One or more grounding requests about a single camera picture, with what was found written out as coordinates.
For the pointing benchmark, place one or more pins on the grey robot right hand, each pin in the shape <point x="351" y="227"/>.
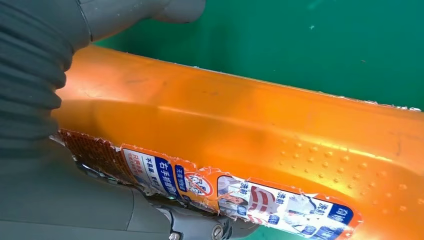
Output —
<point x="66" y="205"/>

